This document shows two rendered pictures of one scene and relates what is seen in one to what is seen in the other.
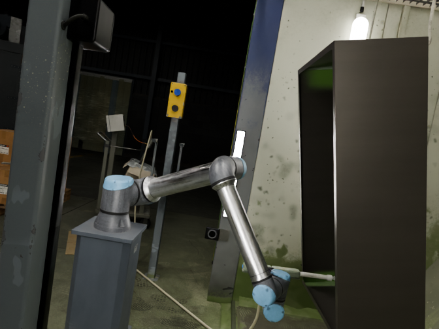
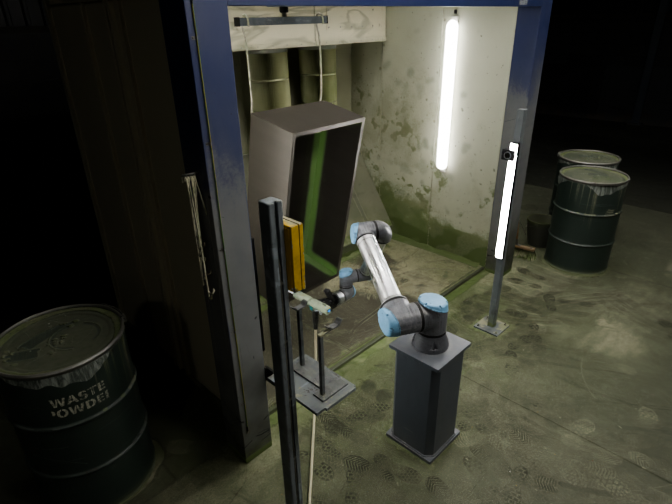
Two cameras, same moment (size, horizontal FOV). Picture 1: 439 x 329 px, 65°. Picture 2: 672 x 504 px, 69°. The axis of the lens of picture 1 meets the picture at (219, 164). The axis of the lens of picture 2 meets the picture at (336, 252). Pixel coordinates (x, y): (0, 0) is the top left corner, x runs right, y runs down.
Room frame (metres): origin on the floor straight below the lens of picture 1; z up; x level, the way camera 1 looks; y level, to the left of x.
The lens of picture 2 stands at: (3.62, 1.61, 2.18)
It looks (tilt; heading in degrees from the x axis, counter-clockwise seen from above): 26 degrees down; 224
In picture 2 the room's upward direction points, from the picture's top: 1 degrees counter-clockwise
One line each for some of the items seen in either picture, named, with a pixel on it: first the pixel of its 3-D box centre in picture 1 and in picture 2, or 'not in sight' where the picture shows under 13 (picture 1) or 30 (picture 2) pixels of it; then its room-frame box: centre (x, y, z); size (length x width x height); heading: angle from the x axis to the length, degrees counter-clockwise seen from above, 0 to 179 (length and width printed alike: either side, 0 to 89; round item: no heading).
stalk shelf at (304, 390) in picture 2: not in sight; (310, 382); (2.53, 0.39, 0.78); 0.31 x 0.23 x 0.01; 89
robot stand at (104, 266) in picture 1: (104, 284); (426, 391); (1.79, 0.51, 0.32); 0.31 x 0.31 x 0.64; 89
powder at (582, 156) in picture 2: not in sight; (589, 157); (-1.62, 0.12, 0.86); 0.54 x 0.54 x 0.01
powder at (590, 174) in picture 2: not in sight; (593, 175); (-1.02, 0.36, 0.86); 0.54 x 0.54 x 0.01
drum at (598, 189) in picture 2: not in sight; (584, 219); (-1.01, 0.36, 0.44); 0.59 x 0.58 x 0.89; 13
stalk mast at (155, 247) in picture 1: (166, 177); (285, 393); (2.67, 0.39, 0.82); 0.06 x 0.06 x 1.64; 89
